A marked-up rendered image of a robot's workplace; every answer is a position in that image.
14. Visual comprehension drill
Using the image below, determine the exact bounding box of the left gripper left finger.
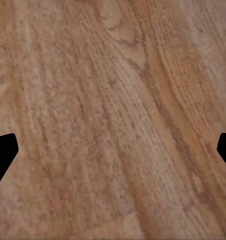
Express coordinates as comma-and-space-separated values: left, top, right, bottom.
0, 133, 19, 181

